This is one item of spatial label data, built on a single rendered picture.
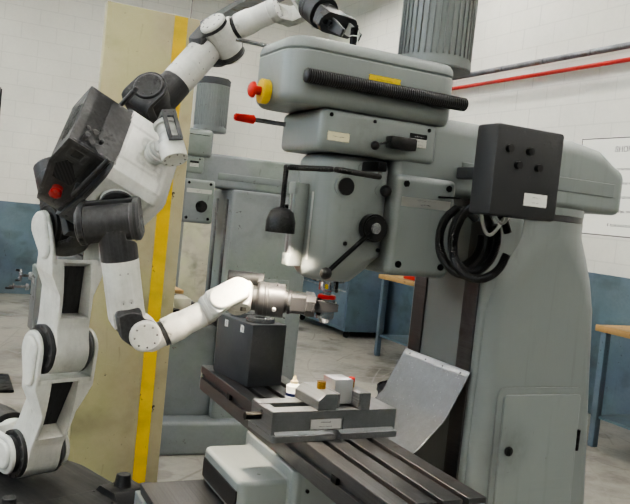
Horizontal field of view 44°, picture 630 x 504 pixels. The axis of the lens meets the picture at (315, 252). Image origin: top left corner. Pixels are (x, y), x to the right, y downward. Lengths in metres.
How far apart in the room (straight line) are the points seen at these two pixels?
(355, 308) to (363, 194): 7.44
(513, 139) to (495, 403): 0.71
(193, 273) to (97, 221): 8.56
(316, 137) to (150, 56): 1.88
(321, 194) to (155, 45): 1.90
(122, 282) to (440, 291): 0.89
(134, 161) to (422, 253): 0.77
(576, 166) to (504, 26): 6.32
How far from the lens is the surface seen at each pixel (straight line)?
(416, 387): 2.24
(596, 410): 6.01
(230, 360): 2.42
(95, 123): 2.01
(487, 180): 1.82
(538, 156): 1.89
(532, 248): 2.14
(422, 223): 2.00
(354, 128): 1.90
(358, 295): 9.34
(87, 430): 3.73
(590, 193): 2.37
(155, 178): 2.01
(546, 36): 8.05
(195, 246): 10.39
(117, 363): 3.67
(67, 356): 2.30
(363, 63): 1.91
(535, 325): 2.18
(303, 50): 1.85
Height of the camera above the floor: 1.48
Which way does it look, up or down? 3 degrees down
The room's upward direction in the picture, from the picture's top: 6 degrees clockwise
